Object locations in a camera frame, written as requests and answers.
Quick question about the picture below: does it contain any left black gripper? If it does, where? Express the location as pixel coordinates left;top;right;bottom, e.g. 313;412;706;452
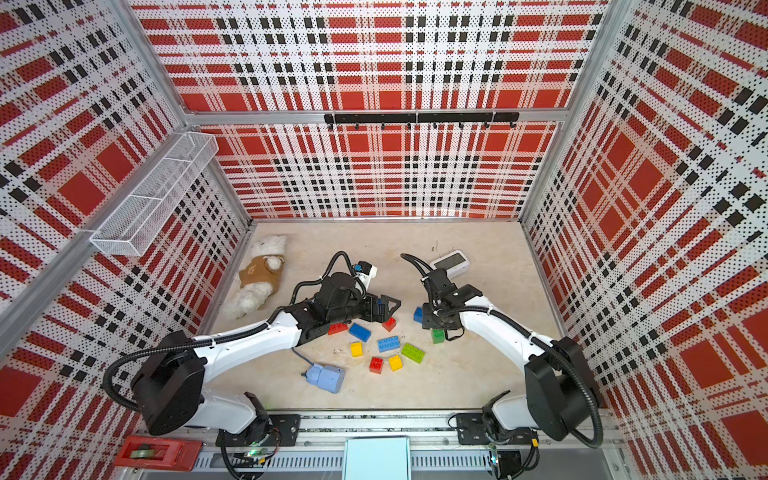
329;292;401;325

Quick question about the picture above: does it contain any green square lego brick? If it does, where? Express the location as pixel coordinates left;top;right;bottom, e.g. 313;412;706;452
431;329;446;344

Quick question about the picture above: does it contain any light blue long lego brick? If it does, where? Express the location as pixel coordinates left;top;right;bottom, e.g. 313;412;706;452
377;336;401;353

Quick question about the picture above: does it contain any lime green long lego brick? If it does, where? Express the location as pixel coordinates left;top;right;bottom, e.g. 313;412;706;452
401;343;425;364

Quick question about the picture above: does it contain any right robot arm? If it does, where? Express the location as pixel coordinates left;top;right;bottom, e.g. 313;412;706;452
400;253;604;449

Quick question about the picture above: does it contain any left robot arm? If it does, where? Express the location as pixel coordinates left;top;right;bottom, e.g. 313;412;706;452
102;251;401;447

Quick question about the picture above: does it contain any red small lego brick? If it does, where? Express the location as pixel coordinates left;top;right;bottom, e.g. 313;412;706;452
382;317;397;332

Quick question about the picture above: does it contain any yellow square lego brick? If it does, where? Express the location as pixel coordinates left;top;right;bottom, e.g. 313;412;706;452
349;341;364;358

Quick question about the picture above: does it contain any red long lego brick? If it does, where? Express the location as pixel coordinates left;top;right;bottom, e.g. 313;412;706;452
328;323;349;335

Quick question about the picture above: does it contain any red square lego brick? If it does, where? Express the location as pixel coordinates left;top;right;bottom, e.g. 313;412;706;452
369;357;383;375

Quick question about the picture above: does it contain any yellow small lego brick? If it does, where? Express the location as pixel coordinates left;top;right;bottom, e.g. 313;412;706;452
388;354;404;371

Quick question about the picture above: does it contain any white digital clock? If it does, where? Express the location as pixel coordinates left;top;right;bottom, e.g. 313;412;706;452
429;250;470;280

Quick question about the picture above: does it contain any white teddy bear brown shirt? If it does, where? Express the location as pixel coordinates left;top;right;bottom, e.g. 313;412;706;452
220;235;287;321

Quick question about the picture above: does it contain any light blue tray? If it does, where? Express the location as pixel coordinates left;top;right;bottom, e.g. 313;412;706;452
342;437;412;480

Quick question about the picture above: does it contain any red tool box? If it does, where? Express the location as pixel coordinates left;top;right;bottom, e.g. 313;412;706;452
114;435;203;472

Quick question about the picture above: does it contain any light blue charger with cable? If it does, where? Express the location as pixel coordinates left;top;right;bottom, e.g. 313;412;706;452
291;348;345;394

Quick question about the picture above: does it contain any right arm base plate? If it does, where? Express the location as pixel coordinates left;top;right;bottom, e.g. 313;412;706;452
450;412;538;446

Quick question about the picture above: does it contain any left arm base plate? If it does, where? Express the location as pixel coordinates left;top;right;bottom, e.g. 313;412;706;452
216;414;301;448

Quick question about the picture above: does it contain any black hook rail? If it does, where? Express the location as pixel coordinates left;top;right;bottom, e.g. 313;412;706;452
324;111;521;128

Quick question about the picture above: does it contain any white wire mesh basket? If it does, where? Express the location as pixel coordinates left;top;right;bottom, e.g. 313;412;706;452
90;132;218;257

